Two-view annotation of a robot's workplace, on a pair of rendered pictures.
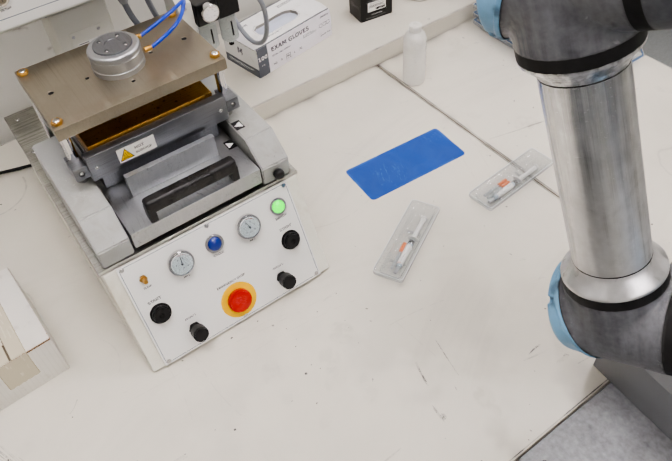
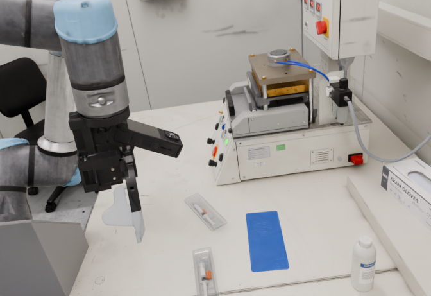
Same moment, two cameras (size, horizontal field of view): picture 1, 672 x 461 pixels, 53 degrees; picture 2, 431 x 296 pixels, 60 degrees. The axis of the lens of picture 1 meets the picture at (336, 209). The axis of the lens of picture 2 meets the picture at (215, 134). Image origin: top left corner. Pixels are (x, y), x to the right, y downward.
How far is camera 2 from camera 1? 160 cm
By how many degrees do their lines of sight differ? 89
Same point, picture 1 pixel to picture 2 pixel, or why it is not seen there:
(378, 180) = (259, 221)
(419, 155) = (267, 247)
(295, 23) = (418, 190)
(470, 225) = (195, 244)
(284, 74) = (381, 196)
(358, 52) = (397, 243)
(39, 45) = (402, 90)
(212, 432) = not seen: hidden behind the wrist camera
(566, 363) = (99, 238)
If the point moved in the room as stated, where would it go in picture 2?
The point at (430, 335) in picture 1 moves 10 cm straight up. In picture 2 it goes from (155, 203) to (149, 180)
